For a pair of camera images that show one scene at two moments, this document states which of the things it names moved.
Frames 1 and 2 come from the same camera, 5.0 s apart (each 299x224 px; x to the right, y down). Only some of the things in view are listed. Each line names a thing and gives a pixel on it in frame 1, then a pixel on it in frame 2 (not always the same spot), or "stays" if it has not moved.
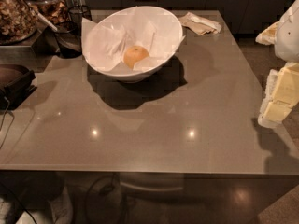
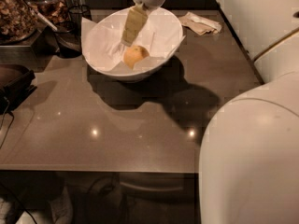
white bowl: (133, 43) stays
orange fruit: (134, 54) stays
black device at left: (15, 85) stays
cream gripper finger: (281, 94) → (136, 18)
